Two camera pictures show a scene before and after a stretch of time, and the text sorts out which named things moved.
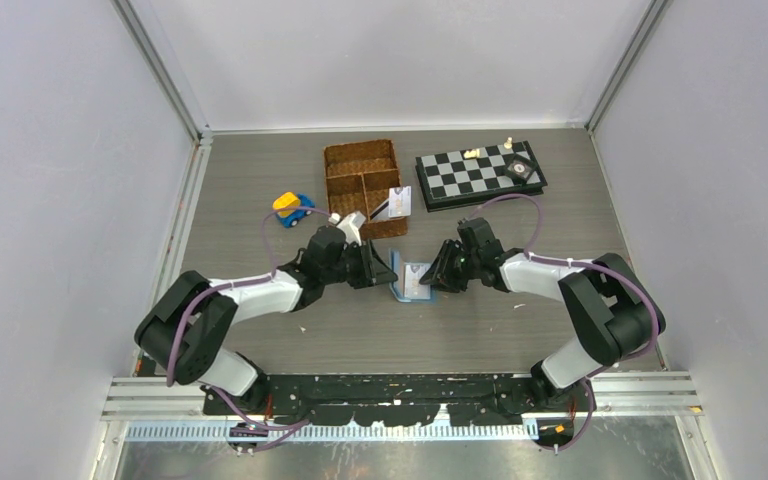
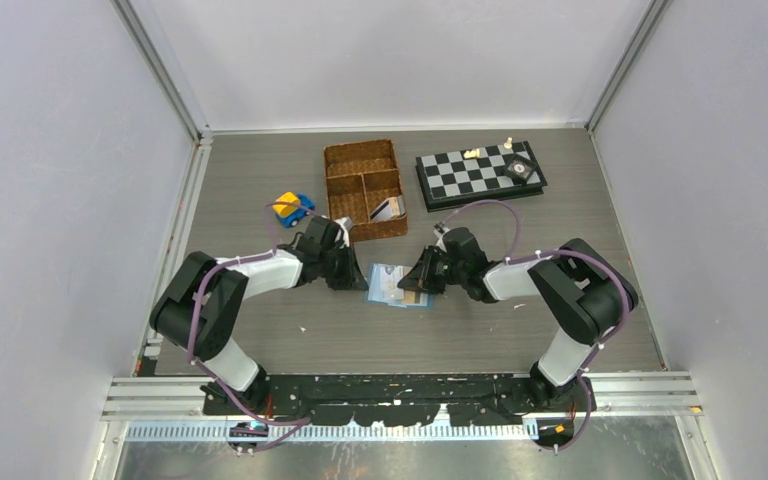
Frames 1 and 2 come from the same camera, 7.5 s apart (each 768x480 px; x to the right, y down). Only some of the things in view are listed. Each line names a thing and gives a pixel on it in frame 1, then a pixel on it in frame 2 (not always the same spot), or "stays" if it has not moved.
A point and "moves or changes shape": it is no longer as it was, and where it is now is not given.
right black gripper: (439, 275) to (420, 278)
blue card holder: (398, 287) moves or changes shape
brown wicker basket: (359, 176) stays
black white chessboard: (450, 180) stays
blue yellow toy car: (289, 218) stays
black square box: (521, 168) stays
